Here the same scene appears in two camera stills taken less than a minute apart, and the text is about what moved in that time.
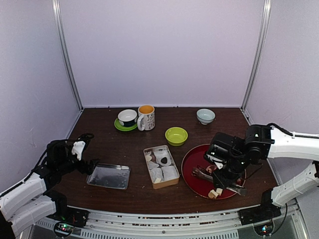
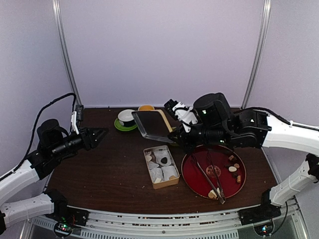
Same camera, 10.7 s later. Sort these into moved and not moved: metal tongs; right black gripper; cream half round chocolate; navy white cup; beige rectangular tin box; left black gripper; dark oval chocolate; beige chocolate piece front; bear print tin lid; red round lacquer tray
Moved: right black gripper; metal tongs; left black gripper; bear print tin lid
Not moved: dark oval chocolate; red round lacquer tray; beige rectangular tin box; navy white cup; beige chocolate piece front; cream half round chocolate
